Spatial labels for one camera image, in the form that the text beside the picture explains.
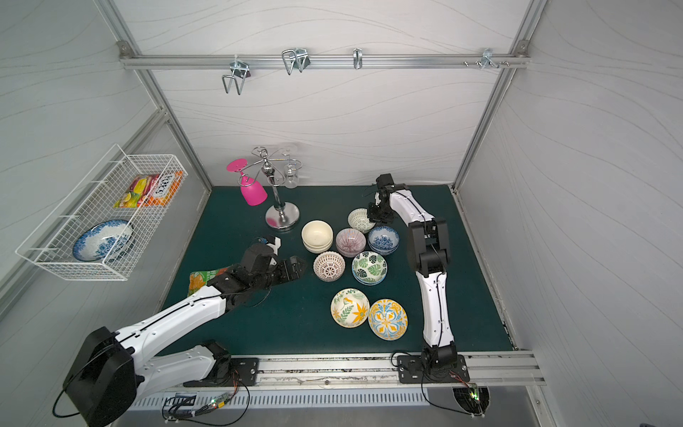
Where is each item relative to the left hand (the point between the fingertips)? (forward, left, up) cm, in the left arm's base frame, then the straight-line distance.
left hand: (298, 267), depth 82 cm
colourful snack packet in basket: (+11, +40, +22) cm, 47 cm away
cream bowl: (+19, -3, -5) cm, 20 cm away
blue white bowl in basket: (-5, +43, +22) cm, 49 cm away
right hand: (+27, -25, -8) cm, 37 cm away
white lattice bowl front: (+6, -9, -10) cm, 15 cm away
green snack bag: (-1, +35, -8) cm, 36 cm away
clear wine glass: (+39, +8, +5) cm, 40 cm away
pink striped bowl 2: (+12, -16, -9) cm, 22 cm away
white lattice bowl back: (+28, -19, -10) cm, 35 cm away
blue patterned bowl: (+13, -29, -8) cm, 32 cm away
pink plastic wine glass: (+28, +20, +4) cm, 35 cm away
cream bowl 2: (+13, -4, -7) cm, 15 cm away
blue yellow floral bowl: (-12, -29, -11) cm, 33 cm away
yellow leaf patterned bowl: (-9, -16, -11) cm, 21 cm away
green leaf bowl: (+2, -23, -10) cm, 25 cm away
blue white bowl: (+18, -29, -10) cm, 35 cm away
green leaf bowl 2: (+8, -23, -8) cm, 26 cm away
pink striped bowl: (+15, -16, -9) cm, 24 cm away
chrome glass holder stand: (+28, +13, -10) cm, 33 cm away
